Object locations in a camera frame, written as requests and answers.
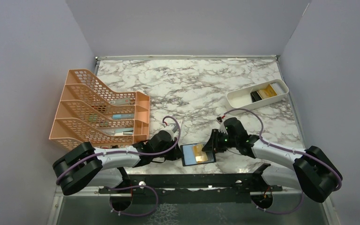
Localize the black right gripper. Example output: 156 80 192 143
202 128 238 152

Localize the gold yellow card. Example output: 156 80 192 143
192 143 209 164

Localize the black card holder wallet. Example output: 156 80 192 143
180 142 217 166

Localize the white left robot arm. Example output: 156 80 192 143
52 129 181 195

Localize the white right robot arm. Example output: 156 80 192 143
202 118 343 203

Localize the black card in tray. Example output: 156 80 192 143
250 91 262 102

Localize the yellow card in tray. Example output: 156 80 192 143
257 84 278 99

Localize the stack of white cards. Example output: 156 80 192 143
270 82 285 95

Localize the blue box in rack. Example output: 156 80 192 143
112 113 135 120

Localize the white plastic tray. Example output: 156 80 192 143
225 79 289 110

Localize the grey box in rack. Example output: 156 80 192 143
108 98 132 106

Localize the orange file organizer rack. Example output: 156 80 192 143
49 69 150 150

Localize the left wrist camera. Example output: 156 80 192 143
163 123 179 136

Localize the black mounting rail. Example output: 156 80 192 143
99 171 282 206

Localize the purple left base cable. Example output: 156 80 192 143
109 185 159 217

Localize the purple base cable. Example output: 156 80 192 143
109 185 159 217
250 192 305 216

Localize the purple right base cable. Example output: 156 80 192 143
250 192 305 216

